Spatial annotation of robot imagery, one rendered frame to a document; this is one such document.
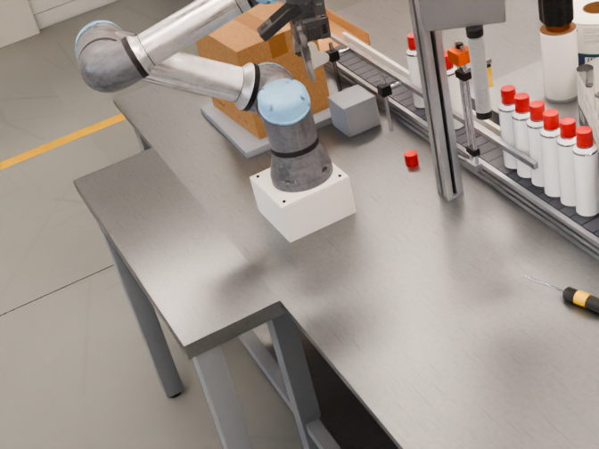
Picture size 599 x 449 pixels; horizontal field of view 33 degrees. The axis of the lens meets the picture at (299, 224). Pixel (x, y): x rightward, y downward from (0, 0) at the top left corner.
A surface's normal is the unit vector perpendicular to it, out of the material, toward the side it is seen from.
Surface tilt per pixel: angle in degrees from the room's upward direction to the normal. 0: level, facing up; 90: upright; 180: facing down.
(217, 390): 90
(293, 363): 90
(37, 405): 0
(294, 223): 90
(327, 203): 90
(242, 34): 0
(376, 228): 0
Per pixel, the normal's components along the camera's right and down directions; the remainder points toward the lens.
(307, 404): 0.43, 0.43
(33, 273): -0.20, -0.81
